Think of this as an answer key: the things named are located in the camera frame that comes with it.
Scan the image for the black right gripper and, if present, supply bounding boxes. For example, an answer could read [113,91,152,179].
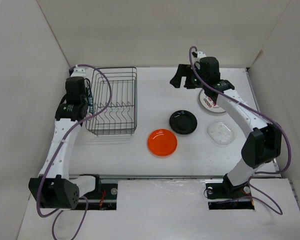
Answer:
[169,63,208,89]

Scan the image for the green rimmed white plate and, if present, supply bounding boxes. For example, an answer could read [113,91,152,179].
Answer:
[86,88,95,117]

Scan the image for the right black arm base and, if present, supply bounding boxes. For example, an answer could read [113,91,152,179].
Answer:
[204,182,255,210]

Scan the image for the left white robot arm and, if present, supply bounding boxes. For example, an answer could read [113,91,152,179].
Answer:
[28,76,102,209]

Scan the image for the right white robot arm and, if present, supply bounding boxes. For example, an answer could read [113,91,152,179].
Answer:
[169,56,282,200]

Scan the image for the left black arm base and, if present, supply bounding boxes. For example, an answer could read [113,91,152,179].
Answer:
[84,182,118,211]

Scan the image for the clear plastic dish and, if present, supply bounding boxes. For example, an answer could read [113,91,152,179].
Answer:
[206,120,237,147]

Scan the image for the white plate red characters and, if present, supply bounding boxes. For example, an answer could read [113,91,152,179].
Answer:
[198,89,226,115]

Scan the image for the black small plate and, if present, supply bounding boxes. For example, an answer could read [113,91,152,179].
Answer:
[169,110,198,135]

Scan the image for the orange plate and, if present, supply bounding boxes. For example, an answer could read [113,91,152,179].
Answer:
[147,128,178,158]

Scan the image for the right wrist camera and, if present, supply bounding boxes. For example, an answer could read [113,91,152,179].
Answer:
[191,51,207,62]

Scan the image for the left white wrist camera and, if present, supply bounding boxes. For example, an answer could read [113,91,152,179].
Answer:
[69,65,87,78]

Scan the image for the grey wire dish rack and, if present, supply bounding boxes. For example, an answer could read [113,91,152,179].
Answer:
[85,66,138,136]

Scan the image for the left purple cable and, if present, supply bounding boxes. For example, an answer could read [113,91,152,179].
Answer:
[37,64,113,240]

